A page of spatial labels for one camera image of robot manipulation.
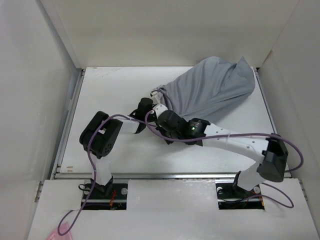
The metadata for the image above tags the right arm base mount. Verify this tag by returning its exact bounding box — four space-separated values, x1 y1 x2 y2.
215 178 265 210

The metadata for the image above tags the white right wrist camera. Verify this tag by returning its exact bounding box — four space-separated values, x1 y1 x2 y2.
152 104 168 119

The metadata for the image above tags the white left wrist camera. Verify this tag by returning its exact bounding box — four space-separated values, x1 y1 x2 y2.
150 89 163 103

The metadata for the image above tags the pink plastic bag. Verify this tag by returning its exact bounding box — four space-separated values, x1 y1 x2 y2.
47 222 73 240

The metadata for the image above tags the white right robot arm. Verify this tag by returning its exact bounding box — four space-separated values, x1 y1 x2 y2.
154 106 288 197

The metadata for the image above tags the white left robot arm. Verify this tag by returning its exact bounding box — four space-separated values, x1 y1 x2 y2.
79 97 154 199

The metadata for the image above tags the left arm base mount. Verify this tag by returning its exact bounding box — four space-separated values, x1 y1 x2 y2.
78 181 128 211

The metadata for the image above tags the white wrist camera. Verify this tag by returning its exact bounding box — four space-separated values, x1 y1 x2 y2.
152 104 168 119
150 89 163 103

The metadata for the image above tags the grey fabric pillowcase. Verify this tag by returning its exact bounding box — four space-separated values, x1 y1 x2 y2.
157 56 256 124

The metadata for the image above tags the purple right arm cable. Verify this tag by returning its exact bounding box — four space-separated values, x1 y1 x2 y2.
145 110 304 209

